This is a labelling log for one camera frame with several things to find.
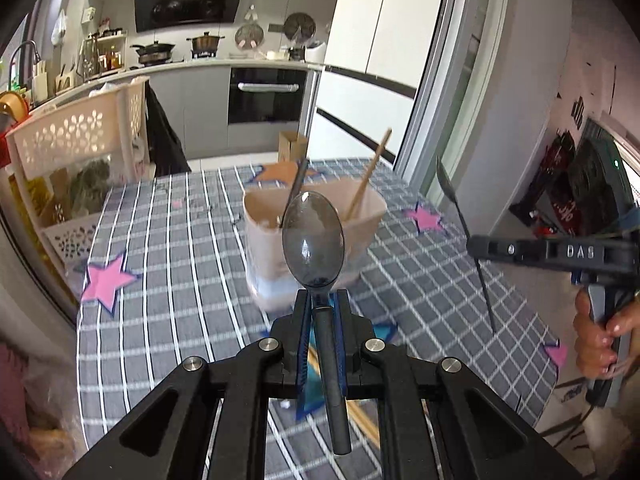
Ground grey spoon sideways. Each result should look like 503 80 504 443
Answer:
436 157 497 335

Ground right hand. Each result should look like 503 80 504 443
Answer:
573 289 640 379

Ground brown cooking pot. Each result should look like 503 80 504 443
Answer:
188 32 224 58

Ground beige perforated storage rack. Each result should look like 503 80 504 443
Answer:
8 76 153 281

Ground black garment on rack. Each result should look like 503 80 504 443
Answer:
145 81 191 177

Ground wooden chopstick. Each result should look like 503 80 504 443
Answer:
345 128 393 221

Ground black built-in oven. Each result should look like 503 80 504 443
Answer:
228 67 307 124

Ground chrome kitchen faucet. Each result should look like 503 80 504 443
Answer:
8 40 41 91

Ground grey checkered tablecloth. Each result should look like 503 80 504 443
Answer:
76 167 559 479

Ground white refrigerator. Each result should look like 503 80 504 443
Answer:
308 0 442 162

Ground beige plastic utensil holder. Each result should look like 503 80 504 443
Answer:
243 178 387 312

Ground cardboard box on floor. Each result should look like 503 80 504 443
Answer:
278 131 308 162

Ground black wok on stove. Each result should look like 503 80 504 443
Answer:
131 40 175 66

